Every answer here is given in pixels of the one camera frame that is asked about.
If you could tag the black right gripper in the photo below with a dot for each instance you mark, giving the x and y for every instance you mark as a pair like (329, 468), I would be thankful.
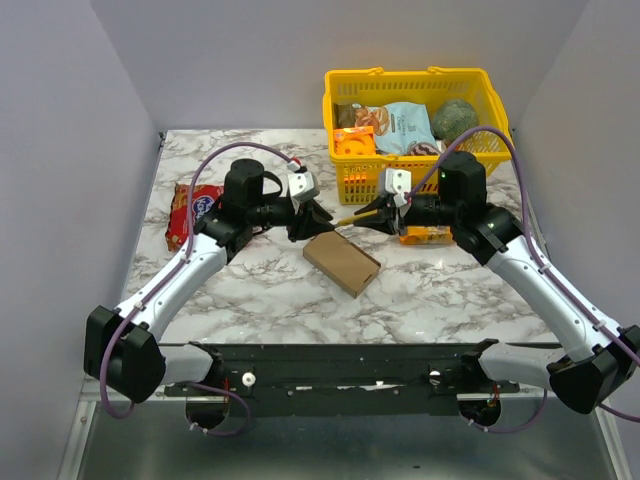
(391, 216)

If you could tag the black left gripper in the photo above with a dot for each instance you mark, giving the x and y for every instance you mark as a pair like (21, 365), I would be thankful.
(311, 219)

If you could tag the yellow utility knife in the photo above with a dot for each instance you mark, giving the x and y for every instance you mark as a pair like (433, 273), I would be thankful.
(351, 219)

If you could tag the brown cardboard express box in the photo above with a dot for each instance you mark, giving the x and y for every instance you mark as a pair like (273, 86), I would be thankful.
(343, 262)

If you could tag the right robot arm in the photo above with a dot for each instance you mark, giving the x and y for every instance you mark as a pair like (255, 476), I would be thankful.
(593, 358)

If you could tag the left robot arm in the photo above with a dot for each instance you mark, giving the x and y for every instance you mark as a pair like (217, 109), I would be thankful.
(122, 349)

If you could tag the orange Scrub Daddy sponge box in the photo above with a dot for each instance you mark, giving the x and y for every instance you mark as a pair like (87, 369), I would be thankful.
(354, 141)

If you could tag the orange mango candy bag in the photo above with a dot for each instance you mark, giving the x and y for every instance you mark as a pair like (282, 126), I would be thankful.
(434, 235)

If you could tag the light blue cassava chips bag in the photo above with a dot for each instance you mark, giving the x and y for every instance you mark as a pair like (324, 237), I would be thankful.
(395, 125)

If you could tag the yellow plastic shopping basket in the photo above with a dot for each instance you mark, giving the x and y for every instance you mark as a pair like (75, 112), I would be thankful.
(357, 174)

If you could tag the green netted melon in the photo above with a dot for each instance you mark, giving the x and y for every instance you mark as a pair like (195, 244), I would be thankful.
(452, 119)

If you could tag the red snack bag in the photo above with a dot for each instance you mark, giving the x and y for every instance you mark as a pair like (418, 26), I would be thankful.
(181, 212)

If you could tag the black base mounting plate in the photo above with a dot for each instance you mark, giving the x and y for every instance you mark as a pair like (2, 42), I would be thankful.
(343, 380)

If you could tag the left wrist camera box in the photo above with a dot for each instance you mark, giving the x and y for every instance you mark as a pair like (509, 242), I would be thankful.
(302, 186)

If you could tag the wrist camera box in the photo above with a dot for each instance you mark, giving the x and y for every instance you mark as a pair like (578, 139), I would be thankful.
(302, 186)
(395, 185)

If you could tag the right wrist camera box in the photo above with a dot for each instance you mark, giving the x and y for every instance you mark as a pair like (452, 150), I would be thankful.
(395, 185)

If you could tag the aluminium frame rail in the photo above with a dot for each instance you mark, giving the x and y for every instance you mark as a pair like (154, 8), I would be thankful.
(527, 434)

